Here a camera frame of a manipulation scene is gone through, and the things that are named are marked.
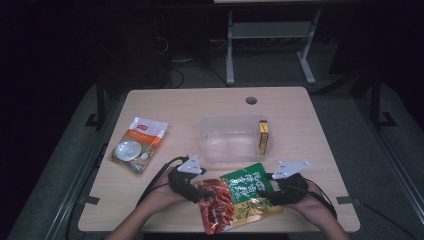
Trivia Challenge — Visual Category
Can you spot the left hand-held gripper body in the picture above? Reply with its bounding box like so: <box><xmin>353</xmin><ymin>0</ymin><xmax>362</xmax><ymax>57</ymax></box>
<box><xmin>167</xmin><ymin>153</ymin><xmax>205</xmax><ymax>204</ymax></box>

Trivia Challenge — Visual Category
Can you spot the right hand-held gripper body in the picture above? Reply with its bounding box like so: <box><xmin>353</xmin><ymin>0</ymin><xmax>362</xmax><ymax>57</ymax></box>
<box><xmin>266</xmin><ymin>161</ymin><xmax>311</xmax><ymax>206</ymax></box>

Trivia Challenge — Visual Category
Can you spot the green and red food packet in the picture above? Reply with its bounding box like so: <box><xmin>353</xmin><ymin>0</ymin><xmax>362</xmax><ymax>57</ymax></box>
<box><xmin>194</xmin><ymin>162</ymin><xmax>285</xmax><ymax>236</ymax></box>

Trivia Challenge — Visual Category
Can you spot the small yellow and red box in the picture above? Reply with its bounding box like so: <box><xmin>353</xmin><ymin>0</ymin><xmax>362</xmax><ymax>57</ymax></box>
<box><xmin>258</xmin><ymin>120</ymin><xmax>270</xmax><ymax>157</ymax></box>

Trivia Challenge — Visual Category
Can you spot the clear plastic container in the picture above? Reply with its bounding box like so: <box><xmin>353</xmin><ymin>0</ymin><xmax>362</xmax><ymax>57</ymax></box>
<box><xmin>198</xmin><ymin>114</ymin><xmax>275</xmax><ymax>165</ymax></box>

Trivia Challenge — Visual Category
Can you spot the person's left hand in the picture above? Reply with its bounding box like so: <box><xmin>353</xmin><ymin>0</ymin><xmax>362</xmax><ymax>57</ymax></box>
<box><xmin>143</xmin><ymin>166</ymin><xmax>188</xmax><ymax>214</ymax></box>

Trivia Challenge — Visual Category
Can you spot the person's right hand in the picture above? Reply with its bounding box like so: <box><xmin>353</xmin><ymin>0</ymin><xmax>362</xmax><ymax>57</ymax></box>
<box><xmin>286</xmin><ymin>180</ymin><xmax>337</xmax><ymax>228</ymax></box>

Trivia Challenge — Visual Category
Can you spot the white and orange food packet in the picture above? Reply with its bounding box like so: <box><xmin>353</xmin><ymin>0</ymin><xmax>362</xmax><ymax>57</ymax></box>
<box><xmin>109</xmin><ymin>116</ymin><xmax>169</xmax><ymax>175</ymax></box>

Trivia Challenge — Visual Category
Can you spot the black metal stand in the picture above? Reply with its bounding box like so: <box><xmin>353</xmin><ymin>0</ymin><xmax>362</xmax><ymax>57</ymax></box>
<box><xmin>369</xmin><ymin>70</ymin><xmax>398</xmax><ymax>130</ymax></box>
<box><xmin>84</xmin><ymin>75</ymin><xmax>108</xmax><ymax>132</ymax></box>

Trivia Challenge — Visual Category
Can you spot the white metal stand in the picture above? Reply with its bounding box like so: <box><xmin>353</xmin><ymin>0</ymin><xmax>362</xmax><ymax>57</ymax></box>
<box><xmin>225</xmin><ymin>8</ymin><xmax>323</xmax><ymax>86</ymax></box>

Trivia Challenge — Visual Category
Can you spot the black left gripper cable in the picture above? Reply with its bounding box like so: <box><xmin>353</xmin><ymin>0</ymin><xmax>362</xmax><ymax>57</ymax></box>
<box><xmin>135</xmin><ymin>155</ymin><xmax>190</xmax><ymax>207</ymax></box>

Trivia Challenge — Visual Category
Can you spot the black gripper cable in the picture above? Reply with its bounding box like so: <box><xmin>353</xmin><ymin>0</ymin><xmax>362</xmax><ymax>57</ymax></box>
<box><xmin>299</xmin><ymin>177</ymin><xmax>338</xmax><ymax>220</ymax></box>
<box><xmin>135</xmin><ymin>155</ymin><xmax>190</xmax><ymax>207</ymax></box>

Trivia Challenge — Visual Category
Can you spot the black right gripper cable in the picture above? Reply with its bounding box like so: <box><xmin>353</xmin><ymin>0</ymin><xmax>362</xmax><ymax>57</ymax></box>
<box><xmin>299</xmin><ymin>177</ymin><xmax>338</xmax><ymax>220</ymax></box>

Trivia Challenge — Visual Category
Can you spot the grey table bracket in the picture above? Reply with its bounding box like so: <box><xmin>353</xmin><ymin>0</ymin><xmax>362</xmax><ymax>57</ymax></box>
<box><xmin>79</xmin><ymin>195</ymin><xmax>101</xmax><ymax>206</ymax></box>
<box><xmin>335</xmin><ymin>195</ymin><xmax>362</xmax><ymax>206</ymax></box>

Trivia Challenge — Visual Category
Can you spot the black floor cable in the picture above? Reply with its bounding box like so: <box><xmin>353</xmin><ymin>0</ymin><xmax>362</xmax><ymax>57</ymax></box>
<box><xmin>360</xmin><ymin>202</ymin><xmax>419</xmax><ymax>240</ymax></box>

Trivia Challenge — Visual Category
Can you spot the tangle of floor cables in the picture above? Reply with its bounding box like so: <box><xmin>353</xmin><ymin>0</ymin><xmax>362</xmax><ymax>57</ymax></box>
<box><xmin>153</xmin><ymin>33</ymin><xmax>231</xmax><ymax>90</ymax></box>

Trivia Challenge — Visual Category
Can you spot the grey metal rail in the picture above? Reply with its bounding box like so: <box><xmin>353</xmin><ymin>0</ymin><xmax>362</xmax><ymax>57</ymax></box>
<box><xmin>353</xmin><ymin>98</ymin><xmax>424</xmax><ymax>218</ymax></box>
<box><xmin>43</xmin><ymin>96</ymin><xmax>126</xmax><ymax>240</ymax></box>

